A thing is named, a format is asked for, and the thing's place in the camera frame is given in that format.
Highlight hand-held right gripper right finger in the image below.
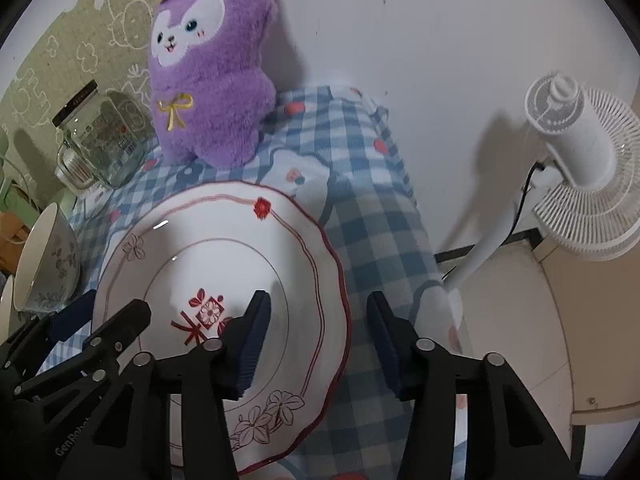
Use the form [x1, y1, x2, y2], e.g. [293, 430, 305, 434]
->
[366, 291, 581, 480]

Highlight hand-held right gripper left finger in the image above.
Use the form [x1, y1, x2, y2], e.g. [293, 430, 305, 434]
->
[57, 290, 273, 480]

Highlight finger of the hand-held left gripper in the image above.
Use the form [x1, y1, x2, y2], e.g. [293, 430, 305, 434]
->
[12, 299, 152, 398]
[0, 290, 98, 376]

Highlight cream floral bowl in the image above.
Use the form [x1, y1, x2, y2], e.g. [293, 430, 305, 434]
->
[0, 275, 15, 346]
[12, 202, 83, 313]

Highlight white red-trim plate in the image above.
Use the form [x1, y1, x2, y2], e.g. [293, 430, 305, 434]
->
[92, 180, 351, 476]

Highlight blue checkered tablecloth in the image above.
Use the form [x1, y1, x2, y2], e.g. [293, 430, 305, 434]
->
[30, 84, 476, 480]

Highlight green desk fan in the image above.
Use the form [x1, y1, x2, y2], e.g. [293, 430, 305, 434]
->
[0, 130, 38, 221]

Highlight cotton swab container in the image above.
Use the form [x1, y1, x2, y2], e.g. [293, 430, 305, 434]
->
[54, 140, 103, 195]

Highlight glass jar with dark lid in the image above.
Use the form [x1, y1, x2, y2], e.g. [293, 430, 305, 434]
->
[52, 80, 153, 188]

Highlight beige door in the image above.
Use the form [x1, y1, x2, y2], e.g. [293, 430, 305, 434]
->
[530, 200, 640, 428]

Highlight purple plush toy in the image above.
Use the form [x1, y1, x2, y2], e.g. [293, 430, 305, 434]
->
[147, 0, 279, 168]

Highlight green printed board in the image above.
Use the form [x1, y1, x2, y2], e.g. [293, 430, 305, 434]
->
[0, 0, 168, 161]

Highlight white standing fan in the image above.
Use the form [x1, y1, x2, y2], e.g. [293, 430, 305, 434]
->
[440, 72, 640, 306]

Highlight black fan cable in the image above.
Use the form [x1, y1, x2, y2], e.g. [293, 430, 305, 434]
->
[440, 160, 548, 281]

